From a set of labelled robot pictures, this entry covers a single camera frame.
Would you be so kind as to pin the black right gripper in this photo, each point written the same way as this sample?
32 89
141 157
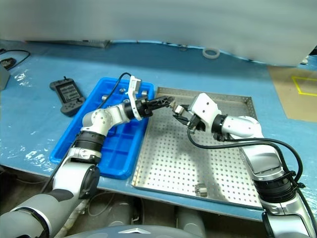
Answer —
194 122

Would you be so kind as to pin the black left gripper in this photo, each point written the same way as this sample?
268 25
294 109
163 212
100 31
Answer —
146 107

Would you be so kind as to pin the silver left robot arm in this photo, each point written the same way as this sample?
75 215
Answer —
99 121

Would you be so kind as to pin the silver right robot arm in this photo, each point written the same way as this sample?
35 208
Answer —
262 153

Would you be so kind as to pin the blue compartment tray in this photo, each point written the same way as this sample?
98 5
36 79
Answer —
119 151

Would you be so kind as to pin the perforated metal tray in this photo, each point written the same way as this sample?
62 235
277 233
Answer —
171 163

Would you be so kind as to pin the metal nut near front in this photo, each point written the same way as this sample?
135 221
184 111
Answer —
201 190

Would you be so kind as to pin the black handheld controller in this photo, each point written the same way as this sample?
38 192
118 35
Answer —
68 95

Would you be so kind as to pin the brown cardboard sheet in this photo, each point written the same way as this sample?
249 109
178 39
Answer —
282 99

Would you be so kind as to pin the dark rounded shape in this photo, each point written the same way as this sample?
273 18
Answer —
190 220
123 213

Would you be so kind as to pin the long grey flat strip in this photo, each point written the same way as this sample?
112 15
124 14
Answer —
69 42

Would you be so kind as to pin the yellow tape outline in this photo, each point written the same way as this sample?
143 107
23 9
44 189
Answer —
297 86

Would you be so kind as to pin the small white object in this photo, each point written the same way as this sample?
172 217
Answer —
305 60

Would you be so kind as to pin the grey robot torso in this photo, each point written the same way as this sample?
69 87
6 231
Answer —
111 231

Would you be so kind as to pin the small black device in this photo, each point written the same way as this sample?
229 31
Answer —
7 62

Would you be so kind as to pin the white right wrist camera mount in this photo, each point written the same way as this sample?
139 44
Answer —
205 109

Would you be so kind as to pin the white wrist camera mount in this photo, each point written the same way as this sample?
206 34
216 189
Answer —
135 85
205 109

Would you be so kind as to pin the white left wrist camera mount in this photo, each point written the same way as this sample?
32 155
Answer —
135 85

